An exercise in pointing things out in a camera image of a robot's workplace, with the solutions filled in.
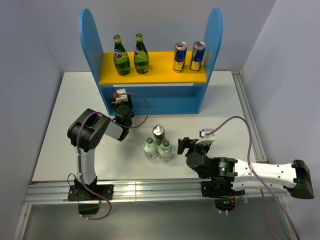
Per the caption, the black can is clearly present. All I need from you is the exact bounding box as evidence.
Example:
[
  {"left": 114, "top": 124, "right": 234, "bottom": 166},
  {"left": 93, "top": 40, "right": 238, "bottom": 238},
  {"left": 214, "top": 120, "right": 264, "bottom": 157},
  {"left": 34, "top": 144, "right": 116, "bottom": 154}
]
[{"left": 152, "top": 124, "right": 166, "bottom": 145}]

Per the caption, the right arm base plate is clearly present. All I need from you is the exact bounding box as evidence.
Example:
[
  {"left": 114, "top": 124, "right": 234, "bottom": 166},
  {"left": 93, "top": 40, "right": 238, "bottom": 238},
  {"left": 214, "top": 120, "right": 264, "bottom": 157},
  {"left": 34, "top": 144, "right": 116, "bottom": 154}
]
[{"left": 200, "top": 180, "right": 245, "bottom": 199}]

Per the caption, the blue and yellow wooden shelf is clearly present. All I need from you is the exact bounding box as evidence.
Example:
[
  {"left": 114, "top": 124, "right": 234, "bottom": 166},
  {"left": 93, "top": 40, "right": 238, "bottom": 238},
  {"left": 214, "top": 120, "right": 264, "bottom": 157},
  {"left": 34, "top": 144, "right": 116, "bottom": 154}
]
[{"left": 78, "top": 8, "right": 223, "bottom": 115}]

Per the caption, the green glass bottle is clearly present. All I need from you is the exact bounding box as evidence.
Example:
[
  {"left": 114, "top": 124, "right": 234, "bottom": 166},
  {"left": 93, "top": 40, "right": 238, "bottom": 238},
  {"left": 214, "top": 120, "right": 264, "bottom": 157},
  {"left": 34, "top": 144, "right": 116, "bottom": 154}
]
[
  {"left": 133, "top": 33, "right": 150, "bottom": 74},
  {"left": 113, "top": 34, "right": 131, "bottom": 76}
]

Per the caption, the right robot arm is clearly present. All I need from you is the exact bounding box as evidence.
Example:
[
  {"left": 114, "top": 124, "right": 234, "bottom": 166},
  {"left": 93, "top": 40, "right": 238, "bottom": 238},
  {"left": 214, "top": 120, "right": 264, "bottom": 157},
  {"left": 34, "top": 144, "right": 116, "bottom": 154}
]
[{"left": 177, "top": 137, "right": 315, "bottom": 200}]

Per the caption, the aluminium front rail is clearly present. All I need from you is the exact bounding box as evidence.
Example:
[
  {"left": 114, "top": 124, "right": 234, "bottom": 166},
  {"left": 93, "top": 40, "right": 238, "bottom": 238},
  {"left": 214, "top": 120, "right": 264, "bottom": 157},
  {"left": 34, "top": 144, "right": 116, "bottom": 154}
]
[{"left": 23, "top": 177, "right": 287, "bottom": 205}]

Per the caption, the aluminium right side rail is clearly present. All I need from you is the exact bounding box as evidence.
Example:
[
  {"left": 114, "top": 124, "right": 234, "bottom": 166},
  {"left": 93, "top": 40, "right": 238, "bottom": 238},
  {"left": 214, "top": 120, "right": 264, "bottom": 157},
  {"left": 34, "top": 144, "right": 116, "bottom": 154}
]
[{"left": 231, "top": 71, "right": 268, "bottom": 163}]

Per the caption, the red bull can right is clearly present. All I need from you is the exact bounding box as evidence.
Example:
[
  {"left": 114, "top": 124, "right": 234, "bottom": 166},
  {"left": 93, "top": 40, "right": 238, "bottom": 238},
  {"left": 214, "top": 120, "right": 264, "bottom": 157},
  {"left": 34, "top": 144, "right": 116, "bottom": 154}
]
[{"left": 189, "top": 41, "right": 206, "bottom": 72}]

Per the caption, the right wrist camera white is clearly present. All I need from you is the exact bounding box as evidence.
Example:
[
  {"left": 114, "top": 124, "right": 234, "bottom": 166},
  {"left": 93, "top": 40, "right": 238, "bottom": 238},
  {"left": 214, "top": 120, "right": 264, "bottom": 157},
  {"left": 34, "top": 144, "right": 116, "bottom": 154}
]
[{"left": 196, "top": 128, "right": 215, "bottom": 146}]

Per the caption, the red bull can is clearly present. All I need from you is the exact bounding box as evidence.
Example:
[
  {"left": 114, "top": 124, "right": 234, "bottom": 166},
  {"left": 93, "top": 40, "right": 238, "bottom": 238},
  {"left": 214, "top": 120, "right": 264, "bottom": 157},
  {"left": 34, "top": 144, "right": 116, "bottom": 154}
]
[
  {"left": 173, "top": 41, "right": 188, "bottom": 73},
  {"left": 189, "top": 41, "right": 206, "bottom": 72}
]

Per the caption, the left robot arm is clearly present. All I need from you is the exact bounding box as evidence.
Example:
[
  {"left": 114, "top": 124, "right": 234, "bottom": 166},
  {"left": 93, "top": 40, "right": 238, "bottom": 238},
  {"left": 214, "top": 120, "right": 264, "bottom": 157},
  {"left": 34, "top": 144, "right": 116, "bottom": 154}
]
[{"left": 67, "top": 93, "right": 134, "bottom": 201}]

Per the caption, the clear water bottle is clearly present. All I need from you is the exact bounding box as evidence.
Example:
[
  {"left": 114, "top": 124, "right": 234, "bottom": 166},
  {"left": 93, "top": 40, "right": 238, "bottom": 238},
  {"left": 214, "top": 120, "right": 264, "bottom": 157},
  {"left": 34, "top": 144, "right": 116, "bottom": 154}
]
[
  {"left": 143, "top": 137, "right": 158, "bottom": 160},
  {"left": 158, "top": 140, "right": 172, "bottom": 162}
]

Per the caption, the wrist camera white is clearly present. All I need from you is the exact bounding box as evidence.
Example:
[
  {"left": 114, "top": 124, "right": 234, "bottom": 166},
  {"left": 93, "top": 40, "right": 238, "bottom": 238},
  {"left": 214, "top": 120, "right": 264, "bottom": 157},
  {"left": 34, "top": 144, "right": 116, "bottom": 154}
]
[
  {"left": 196, "top": 128, "right": 215, "bottom": 146},
  {"left": 113, "top": 88, "right": 129, "bottom": 104}
]

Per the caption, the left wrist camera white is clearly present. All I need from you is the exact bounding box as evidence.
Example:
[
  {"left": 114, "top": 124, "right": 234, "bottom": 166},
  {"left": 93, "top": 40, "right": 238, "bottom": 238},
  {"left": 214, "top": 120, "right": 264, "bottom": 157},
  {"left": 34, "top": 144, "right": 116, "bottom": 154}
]
[{"left": 113, "top": 88, "right": 129, "bottom": 104}]

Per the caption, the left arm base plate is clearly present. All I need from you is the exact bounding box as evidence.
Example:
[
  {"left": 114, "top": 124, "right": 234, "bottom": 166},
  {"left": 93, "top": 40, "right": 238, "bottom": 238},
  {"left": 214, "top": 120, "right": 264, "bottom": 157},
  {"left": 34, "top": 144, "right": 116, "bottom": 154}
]
[{"left": 67, "top": 184, "right": 114, "bottom": 202}]

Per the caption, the aluminium rail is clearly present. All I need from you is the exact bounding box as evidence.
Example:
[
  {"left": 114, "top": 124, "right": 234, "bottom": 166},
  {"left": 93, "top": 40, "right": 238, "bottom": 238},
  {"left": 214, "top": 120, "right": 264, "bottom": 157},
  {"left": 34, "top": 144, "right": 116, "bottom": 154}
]
[
  {"left": 23, "top": 177, "right": 287, "bottom": 205},
  {"left": 231, "top": 71, "right": 268, "bottom": 163}
]

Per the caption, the red bull can left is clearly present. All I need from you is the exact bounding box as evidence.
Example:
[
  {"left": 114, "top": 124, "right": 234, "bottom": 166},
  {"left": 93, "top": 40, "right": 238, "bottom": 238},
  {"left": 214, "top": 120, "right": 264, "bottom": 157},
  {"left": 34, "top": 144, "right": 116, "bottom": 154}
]
[{"left": 173, "top": 41, "right": 188, "bottom": 73}]

